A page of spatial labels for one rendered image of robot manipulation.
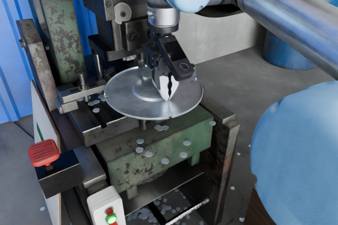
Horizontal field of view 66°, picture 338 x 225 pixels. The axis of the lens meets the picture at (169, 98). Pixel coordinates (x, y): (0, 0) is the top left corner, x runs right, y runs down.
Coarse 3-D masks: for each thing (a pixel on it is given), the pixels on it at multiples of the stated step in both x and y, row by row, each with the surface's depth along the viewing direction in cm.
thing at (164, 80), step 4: (160, 76) 65; (164, 76) 66; (152, 80) 72; (160, 80) 66; (164, 80) 67; (160, 84) 67; (164, 84) 67; (160, 88) 67; (164, 88) 68; (160, 92) 68; (164, 92) 69; (164, 96) 70; (168, 96) 70
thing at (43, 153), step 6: (36, 144) 61; (42, 144) 61; (48, 144) 61; (54, 144) 61; (30, 150) 59; (36, 150) 59; (42, 150) 59; (48, 150) 59; (54, 150) 59; (30, 156) 58; (36, 156) 58; (42, 156) 58; (48, 156) 58; (54, 156) 58; (36, 162) 56; (42, 162) 57; (48, 162) 58
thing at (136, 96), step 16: (112, 80) 81; (128, 80) 81; (144, 80) 80; (128, 96) 74; (144, 96) 73; (160, 96) 73; (176, 96) 74; (192, 96) 74; (128, 112) 67; (144, 112) 68; (160, 112) 68; (176, 112) 68
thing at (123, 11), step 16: (128, 0) 69; (144, 0) 72; (96, 16) 78; (128, 16) 70; (144, 16) 74; (112, 32) 71; (128, 32) 70; (144, 32) 73; (112, 48) 75; (128, 48) 73
